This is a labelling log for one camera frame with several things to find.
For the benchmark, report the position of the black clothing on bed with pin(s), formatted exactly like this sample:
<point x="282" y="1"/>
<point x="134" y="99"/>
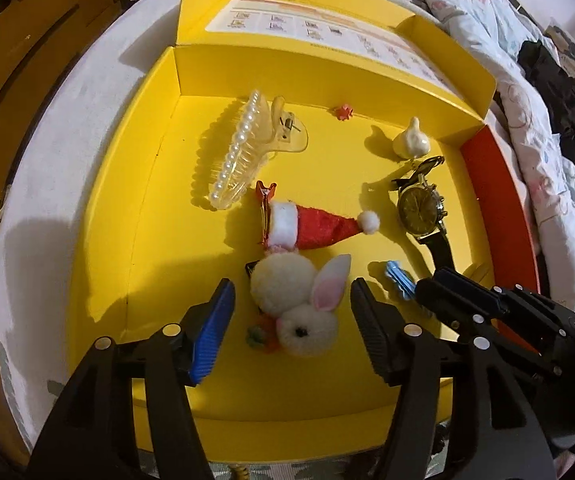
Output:
<point x="557" y="90"/>

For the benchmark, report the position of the floral white duvet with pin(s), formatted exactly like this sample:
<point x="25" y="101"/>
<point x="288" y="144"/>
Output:
<point x="493" y="31"/>

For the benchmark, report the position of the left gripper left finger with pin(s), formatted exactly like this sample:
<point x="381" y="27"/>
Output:
<point x="90" y="432"/>

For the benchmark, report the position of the small orange star bead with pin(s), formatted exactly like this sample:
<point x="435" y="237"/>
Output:
<point x="344" y="112"/>

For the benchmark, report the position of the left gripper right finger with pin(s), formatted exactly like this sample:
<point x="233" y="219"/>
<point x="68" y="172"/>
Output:
<point x="494" y="433"/>

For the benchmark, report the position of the yellow red cardboard box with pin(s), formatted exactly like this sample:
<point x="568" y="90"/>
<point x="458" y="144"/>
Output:
<point x="292" y="380"/>

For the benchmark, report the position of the white garlic shaped charm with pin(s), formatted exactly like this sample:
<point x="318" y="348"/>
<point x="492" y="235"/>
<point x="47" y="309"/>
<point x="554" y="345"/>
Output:
<point x="411" y="143"/>

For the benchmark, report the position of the santa hat hair clip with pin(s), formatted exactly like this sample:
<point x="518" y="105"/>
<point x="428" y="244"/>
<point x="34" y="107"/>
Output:
<point x="289" y="227"/>

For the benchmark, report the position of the pearl clear hair claw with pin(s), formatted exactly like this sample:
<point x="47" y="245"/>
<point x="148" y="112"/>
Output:
<point x="263" y="128"/>

